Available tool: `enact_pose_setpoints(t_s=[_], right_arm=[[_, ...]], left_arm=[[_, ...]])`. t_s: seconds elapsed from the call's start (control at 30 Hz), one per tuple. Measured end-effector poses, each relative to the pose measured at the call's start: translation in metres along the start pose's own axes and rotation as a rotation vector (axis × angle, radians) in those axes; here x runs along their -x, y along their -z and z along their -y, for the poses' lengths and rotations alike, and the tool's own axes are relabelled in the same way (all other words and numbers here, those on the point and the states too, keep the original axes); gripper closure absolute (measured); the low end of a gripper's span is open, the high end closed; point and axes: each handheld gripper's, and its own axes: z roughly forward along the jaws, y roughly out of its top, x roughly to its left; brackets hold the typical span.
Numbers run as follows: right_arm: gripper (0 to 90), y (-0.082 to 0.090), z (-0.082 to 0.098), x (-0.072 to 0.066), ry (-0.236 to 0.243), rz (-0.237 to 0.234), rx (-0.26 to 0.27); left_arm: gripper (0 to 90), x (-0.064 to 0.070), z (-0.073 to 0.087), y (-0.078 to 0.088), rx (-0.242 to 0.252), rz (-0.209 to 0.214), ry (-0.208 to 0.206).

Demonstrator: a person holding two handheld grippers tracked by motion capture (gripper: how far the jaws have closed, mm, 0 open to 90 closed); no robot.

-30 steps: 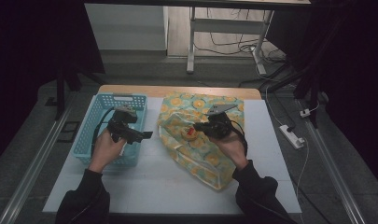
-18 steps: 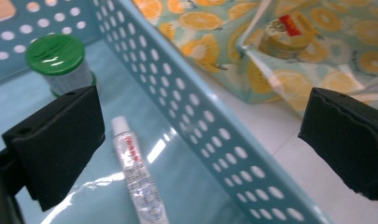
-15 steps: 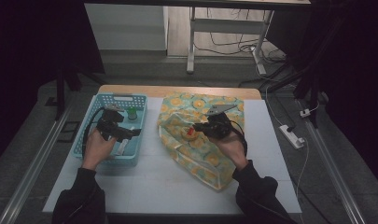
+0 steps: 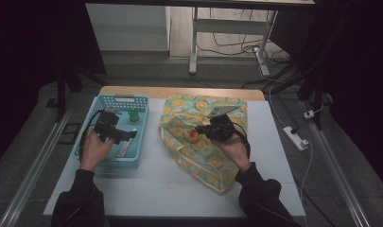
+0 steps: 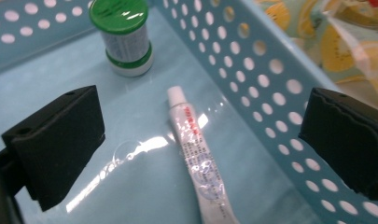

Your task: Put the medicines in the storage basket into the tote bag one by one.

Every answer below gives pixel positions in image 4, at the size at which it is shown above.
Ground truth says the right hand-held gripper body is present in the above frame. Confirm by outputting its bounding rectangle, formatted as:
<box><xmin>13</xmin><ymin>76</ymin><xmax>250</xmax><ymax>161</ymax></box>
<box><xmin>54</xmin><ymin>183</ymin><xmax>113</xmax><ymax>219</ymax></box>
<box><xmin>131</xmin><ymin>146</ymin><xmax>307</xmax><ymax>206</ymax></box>
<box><xmin>204</xmin><ymin>105</ymin><xmax>241</xmax><ymax>142</ymax></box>

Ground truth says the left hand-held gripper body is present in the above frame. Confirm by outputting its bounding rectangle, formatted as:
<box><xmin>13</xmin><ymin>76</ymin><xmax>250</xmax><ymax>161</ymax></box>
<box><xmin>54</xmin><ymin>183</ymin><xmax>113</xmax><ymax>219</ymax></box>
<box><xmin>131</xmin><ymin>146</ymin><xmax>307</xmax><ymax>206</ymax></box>
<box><xmin>92</xmin><ymin>107</ymin><xmax>126</xmax><ymax>146</ymax></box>

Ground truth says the blue plastic basket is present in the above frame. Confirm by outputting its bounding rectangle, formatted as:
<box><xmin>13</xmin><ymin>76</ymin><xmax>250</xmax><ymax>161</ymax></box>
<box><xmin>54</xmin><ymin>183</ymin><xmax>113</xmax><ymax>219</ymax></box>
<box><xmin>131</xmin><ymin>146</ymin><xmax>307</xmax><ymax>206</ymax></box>
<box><xmin>73</xmin><ymin>94</ymin><xmax>150</xmax><ymax>170</ymax></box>

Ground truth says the small green-capped bottle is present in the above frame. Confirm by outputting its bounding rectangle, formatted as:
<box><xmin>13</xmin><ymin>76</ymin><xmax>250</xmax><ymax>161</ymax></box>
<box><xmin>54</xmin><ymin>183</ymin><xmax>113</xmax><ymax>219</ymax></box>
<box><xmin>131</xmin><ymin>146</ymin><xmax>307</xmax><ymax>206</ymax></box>
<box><xmin>128</xmin><ymin>108</ymin><xmax>141</xmax><ymax>124</ymax></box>

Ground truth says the orange floral cloth bag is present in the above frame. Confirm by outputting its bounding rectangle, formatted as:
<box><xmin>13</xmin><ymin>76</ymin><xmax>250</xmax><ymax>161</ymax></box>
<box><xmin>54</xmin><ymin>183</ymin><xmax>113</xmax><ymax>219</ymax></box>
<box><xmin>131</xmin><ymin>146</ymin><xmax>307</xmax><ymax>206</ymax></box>
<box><xmin>158</xmin><ymin>92</ymin><xmax>249</xmax><ymax>194</ymax></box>

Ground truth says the person's right hand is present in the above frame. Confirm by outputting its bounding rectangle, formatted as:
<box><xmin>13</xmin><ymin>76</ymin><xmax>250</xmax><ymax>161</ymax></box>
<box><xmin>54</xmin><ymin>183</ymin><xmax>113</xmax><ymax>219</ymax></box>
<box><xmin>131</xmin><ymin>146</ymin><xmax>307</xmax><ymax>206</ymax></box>
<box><xmin>210</xmin><ymin>131</ymin><xmax>253</xmax><ymax>175</ymax></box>

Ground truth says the person's left hand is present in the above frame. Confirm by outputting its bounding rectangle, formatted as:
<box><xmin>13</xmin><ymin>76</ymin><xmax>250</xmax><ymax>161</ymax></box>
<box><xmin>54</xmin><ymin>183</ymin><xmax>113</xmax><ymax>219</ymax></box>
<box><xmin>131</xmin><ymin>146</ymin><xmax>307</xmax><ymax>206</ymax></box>
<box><xmin>79</xmin><ymin>128</ymin><xmax>116</xmax><ymax>173</ymax></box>

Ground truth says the black floor plate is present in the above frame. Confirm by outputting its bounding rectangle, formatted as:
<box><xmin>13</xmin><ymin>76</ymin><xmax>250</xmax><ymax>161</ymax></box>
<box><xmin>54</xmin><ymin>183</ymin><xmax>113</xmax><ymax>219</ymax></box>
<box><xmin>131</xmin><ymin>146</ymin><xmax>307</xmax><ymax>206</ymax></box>
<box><xmin>58</xmin><ymin>122</ymin><xmax>83</xmax><ymax>146</ymax></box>

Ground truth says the black metal stand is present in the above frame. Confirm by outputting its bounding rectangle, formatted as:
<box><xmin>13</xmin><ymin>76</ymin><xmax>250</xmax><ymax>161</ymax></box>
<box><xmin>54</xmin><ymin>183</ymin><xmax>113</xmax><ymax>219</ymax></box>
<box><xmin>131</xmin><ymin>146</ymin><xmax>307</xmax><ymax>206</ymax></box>
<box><xmin>55</xmin><ymin>61</ymin><xmax>107</xmax><ymax>123</ymax></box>
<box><xmin>242</xmin><ymin>61</ymin><xmax>334</xmax><ymax>131</ymax></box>

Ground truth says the white power strip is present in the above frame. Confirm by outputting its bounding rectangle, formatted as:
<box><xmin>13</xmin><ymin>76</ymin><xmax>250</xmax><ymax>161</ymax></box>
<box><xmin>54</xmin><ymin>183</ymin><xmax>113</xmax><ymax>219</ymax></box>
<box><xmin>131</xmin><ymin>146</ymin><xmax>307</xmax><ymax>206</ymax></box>
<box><xmin>282</xmin><ymin>126</ymin><xmax>310</xmax><ymax>152</ymax></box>

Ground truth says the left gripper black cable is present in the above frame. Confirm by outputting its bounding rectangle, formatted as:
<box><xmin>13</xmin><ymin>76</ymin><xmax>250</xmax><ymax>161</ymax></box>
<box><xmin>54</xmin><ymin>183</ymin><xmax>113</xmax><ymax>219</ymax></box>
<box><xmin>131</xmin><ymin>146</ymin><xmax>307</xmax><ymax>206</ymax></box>
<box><xmin>78</xmin><ymin>109</ymin><xmax>104</xmax><ymax>164</ymax></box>

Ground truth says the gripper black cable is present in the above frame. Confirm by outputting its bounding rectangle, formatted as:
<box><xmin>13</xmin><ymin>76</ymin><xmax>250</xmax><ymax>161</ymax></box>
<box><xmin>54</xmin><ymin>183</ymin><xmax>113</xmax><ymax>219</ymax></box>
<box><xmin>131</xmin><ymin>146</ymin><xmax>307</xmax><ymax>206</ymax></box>
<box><xmin>78</xmin><ymin>109</ymin><xmax>104</xmax><ymax>164</ymax></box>
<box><xmin>230</xmin><ymin>121</ymin><xmax>252</xmax><ymax>160</ymax></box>

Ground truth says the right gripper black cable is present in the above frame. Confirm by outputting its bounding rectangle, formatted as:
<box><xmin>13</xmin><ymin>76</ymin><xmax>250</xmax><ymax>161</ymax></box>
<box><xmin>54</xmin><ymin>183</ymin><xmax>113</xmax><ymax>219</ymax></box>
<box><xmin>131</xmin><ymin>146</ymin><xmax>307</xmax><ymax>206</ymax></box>
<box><xmin>230</xmin><ymin>121</ymin><xmax>252</xmax><ymax>160</ymax></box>

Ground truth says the tangle of black floor cables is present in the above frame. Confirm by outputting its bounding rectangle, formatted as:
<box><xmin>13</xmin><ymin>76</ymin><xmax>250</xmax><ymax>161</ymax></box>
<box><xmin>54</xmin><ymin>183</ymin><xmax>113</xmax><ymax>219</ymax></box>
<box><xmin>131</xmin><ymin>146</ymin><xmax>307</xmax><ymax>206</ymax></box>
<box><xmin>197</xmin><ymin>9</ymin><xmax>291</xmax><ymax>65</ymax></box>

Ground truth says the aluminium rail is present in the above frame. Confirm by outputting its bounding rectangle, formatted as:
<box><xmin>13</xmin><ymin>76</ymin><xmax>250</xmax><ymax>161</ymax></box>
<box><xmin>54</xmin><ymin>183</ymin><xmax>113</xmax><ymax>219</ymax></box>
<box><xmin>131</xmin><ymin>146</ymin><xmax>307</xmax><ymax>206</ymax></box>
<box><xmin>301</xmin><ymin>102</ymin><xmax>374</xmax><ymax>227</ymax></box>
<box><xmin>0</xmin><ymin>105</ymin><xmax>74</xmax><ymax>227</ymax></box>

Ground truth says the white power strip cable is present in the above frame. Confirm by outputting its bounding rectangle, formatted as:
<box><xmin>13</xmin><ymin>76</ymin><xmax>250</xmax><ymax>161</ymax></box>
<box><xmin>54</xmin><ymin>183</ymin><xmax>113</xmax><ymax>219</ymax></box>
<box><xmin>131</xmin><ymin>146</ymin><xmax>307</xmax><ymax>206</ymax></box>
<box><xmin>300</xmin><ymin>139</ymin><xmax>315</xmax><ymax>202</ymax></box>

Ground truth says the white desk frame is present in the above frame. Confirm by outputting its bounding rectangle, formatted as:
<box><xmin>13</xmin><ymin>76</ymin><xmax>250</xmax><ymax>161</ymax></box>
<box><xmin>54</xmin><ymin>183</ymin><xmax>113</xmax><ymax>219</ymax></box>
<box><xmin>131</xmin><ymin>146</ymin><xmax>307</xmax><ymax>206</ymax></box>
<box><xmin>84</xmin><ymin>0</ymin><xmax>316</xmax><ymax>77</ymax></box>

